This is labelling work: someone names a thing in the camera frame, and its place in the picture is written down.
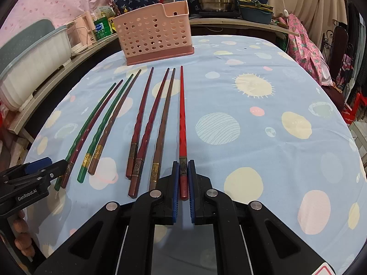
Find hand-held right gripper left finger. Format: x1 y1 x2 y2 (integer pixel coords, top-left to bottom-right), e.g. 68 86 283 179
33 161 181 275

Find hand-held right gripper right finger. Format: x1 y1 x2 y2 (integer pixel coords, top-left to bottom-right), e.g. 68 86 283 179
188 160 330 275

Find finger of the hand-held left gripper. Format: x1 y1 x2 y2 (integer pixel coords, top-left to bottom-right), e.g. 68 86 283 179
42 160 69 182
24 157 53 175

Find dark red chopstick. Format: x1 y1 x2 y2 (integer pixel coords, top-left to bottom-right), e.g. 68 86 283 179
125 67 155 179
60 79 124 189
128 68 170 199

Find green chopstick with gold band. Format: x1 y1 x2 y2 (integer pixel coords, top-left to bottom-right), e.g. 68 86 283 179
77 74 135 184

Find brown chopstick with gold band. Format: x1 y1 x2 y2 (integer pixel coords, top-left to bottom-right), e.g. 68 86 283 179
148 68 176 192
87 69 142 176

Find pink perforated utensil holder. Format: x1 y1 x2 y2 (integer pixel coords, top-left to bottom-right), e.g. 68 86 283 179
111 0 195 66

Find person's left hand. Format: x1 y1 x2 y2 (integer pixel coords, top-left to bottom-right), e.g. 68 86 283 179
13 209 36 260

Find grey side shelf board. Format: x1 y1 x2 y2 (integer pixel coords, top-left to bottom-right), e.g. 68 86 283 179
7 36 127 136

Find white dish drainer box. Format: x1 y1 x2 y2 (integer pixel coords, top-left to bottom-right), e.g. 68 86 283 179
0 19 73 112

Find pink electric kettle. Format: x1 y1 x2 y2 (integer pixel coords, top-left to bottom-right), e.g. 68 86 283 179
73 11 96 49

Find green dish soap bottle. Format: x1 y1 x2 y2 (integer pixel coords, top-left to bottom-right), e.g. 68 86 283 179
93 14 113 41

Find white and yellow carton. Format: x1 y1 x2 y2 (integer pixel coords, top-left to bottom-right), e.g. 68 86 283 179
96 5 114 18

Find pink dotted hanging cloth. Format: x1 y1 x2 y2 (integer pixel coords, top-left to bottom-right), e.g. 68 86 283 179
6 0 116 48

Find grey kitchen counter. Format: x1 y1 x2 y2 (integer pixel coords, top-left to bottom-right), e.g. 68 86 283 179
189 16 291 40

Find pink pineapple print garment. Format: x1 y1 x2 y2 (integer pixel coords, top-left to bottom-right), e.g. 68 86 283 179
287 14 334 87

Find black induction cooker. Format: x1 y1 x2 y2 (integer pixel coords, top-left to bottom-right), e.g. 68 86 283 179
199 10 241 18

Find red plastic stool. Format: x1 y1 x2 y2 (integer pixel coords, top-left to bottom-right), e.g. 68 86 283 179
342 91 367 126

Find blue bowl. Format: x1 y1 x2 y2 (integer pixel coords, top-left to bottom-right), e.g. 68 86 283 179
239 6 273 25

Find yellow bowl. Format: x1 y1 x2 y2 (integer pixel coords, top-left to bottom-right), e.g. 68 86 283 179
237 0 274 11

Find dark metal chair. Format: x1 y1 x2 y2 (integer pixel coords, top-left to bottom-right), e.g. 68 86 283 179
320 25 356 110

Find beige curtain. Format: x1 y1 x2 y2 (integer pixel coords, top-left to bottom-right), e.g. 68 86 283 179
266 0 349 81

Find hanging dark clothes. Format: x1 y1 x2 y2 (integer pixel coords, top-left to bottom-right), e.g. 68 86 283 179
341 0 367 92

